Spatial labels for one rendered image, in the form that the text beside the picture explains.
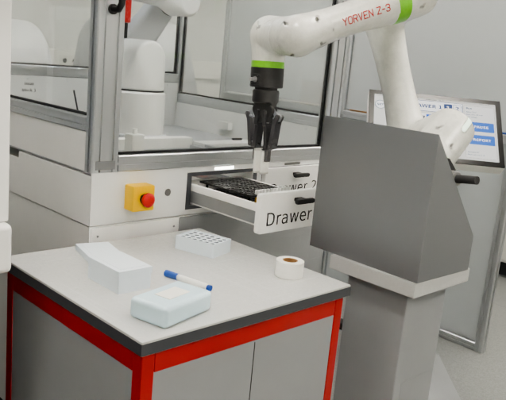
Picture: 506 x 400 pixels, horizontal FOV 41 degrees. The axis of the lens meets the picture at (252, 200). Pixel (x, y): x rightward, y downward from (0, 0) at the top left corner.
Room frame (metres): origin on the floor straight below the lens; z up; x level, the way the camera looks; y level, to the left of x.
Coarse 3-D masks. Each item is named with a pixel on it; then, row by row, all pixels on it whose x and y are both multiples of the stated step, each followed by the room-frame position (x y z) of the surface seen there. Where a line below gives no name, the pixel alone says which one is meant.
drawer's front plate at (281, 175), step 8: (272, 168) 2.20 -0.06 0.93; (280, 168) 2.23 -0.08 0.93; (288, 168) 2.26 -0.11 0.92; (296, 168) 2.28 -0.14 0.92; (304, 168) 2.31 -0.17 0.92; (312, 168) 2.34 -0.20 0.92; (264, 176) 2.18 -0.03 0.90; (272, 176) 2.20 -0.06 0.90; (280, 176) 2.23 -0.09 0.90; (288, 176) 2.26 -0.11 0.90; (312, 176) 2.35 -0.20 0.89; (280, 184) 2.23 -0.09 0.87; (288, 184) 2.26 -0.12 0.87; (312, 184) 2.35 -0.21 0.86
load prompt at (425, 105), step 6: (420, 102) 2.70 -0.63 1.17; (426, 102) 2.70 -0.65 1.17; (432, 102) 2.70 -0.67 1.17; (438, 102) 2.70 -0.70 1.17; (444, 102) 2.70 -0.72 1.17; (420, 108) 2.68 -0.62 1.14; (426, 108) 2.68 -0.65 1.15; (432, 108) 2.68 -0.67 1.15; (438, 108) 2.68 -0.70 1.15; (444, 108) 2.68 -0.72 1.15; (450, 108) 2.68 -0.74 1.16; (456, 108) 2.69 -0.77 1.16; (462, 108) 2.69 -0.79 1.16
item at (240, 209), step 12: (192, 180) 2.04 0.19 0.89; (192, 192) 1.97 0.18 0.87; (204, 192) 1.94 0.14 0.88; (216, 192) 1.90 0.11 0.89; (192, 204) 1.97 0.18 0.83; (204, 204) 1.93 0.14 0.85; (216, 204) 1.89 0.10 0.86; (228, 204) 1.86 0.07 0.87; (240, 204) 1.83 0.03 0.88; (252, 204) 1.80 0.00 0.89; (228, 216) 1.86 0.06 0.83; (240, 216) 1.82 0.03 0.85; (252, 216) 1.79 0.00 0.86
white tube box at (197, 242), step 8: (192, 232) 1.80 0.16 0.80; (200, 232) 1.80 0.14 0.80; (176, 240) 1.74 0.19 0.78; (184, 240) 1.73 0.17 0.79; (192, 240) 1.72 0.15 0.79; (200, 240) 1.73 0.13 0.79; (208, 240) 1.73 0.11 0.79; (216, 240) 1.73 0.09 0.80; (224, 240) 1.74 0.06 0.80; (176, 248) 1.74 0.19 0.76; (184, 248) 1.73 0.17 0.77; (192, 248) 1.71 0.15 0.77; (200, 248) 1.70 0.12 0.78; (208, 248) 1.69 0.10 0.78; (216, 248) 1.69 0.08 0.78; (224, 248) 1.73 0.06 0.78; (208, 256) 1.69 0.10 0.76; (216, 256) 1.70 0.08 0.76
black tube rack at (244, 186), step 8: (208, 184) 1.98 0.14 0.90; (216, 184) 1.98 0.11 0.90; (224, 184) 1.99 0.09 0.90; (232, 184) 2.01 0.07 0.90; (240, 184) 2.01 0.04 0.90; (248, 184) 2.03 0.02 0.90; (256, 184) 2.04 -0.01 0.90; (264, 184) 2.05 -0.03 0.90; (224, 192) 2.01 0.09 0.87; (232, 192) 1.91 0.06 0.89; (240, 192) 1.90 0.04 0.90; (248, 192) 1.90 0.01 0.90
